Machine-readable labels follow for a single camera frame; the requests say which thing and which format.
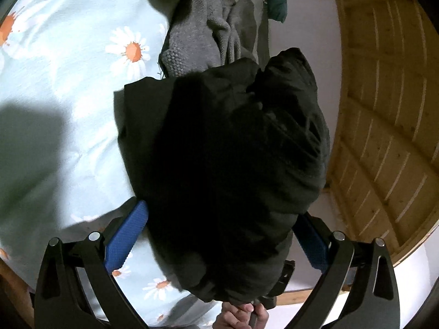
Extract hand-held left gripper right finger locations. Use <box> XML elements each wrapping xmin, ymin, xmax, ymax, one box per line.
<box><xmin>285</xmin><ymin>212</ymin><xmax>401</xmax><ymax>329</ymax></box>

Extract wooden slatted bed frame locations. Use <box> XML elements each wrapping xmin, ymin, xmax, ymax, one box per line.
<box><xmin>324</xmin><ymin>0</ymin><xmax>439</xmax><ymax>271</ymax></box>

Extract black jacket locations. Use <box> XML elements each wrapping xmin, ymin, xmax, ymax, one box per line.
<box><xmin>115</xmin><ymin>47</ymin><xmax>331</xmax><ymax>305</ymax></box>

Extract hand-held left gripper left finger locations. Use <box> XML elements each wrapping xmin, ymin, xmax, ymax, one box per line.
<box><xmin>34</xmin><ymin>200</ymin><xmax>149</xmax><ymax>329</ymax></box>

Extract grey knit sweater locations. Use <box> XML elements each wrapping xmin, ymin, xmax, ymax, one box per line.
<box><xmin>158</xmin><ymin>0</ymin><xmax>270</xmax><ymax>79</ymax></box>

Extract person's right hand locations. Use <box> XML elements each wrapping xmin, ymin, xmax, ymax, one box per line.
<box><xmin>213</xmin><ymin>302</ymin><xmax>269</xmax><ymax>329</ymax></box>

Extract light blue daisy bed sheet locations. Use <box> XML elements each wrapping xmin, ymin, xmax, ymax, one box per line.
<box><xmin>0</xmin><ymin>0</ymin><xmax>223</xmax><ymax>328</ymax></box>

